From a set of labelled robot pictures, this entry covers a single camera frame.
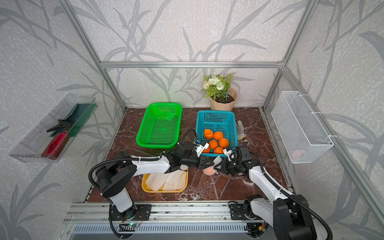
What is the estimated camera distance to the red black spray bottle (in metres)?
0.56

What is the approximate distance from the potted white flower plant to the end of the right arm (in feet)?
1.26

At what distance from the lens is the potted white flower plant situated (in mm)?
933

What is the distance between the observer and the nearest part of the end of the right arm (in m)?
0.64

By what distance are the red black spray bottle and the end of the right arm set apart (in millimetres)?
695

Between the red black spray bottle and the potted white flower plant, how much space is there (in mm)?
720
